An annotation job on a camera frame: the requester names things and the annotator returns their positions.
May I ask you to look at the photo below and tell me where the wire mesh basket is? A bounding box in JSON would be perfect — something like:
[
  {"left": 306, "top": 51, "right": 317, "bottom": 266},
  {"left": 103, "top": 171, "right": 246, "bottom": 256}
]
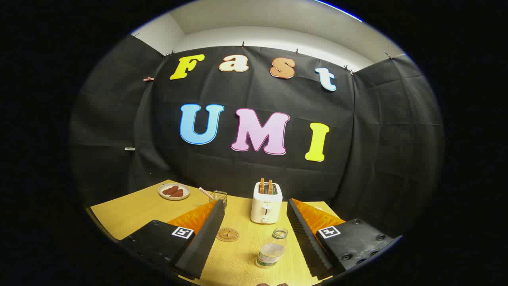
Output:
[{"left": 209, "top": 191, "right": 228, "bottom": 209}]

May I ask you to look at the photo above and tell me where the black backdrop cloth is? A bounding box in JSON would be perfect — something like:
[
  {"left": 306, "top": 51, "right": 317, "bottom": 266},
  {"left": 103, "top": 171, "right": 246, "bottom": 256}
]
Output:
[{"left": 69, "top": 34, "right": 444, "bottom": 239}]

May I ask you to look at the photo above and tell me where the round wooden coaster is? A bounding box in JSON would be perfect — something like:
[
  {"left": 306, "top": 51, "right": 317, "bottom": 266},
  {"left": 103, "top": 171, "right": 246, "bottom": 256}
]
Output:
[{"left": 216, "top": 228, "right": 240, "bottom": 242}]

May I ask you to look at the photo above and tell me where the white round plate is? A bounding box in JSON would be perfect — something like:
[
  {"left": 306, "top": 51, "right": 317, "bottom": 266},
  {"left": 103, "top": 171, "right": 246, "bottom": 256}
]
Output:
[{"left": 158, "top": 183, "right": 191, "bottom": 201}]

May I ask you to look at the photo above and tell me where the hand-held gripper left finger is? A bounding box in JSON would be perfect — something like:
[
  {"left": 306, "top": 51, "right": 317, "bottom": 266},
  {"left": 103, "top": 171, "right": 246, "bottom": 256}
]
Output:
[{"left": 119, "top": 200, "right": 225, "bottom": 280}]

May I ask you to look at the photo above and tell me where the white toaster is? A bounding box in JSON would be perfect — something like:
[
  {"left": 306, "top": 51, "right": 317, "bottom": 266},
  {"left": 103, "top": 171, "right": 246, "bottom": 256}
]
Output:
[{"left": 250, "top": 182, "right": 283, "bottom": 224}]

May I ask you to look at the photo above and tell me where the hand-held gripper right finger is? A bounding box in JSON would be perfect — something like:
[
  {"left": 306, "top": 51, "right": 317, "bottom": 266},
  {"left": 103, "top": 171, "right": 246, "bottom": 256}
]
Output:
[{"left": 287, "top": 198, "right": 403, "bottom": 280}]

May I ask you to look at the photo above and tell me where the wooden table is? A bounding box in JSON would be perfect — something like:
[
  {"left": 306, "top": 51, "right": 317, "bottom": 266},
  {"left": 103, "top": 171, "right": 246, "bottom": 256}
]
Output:
[{"left": 90, "top": 180, "right": 346, "bottom": 286}]

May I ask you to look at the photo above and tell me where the clear plastic juice bottle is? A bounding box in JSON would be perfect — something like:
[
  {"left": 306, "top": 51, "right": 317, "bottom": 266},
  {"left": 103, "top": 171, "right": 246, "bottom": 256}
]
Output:
[{"left": 256, "top": 228, "right": 288, "bottom": 269}]

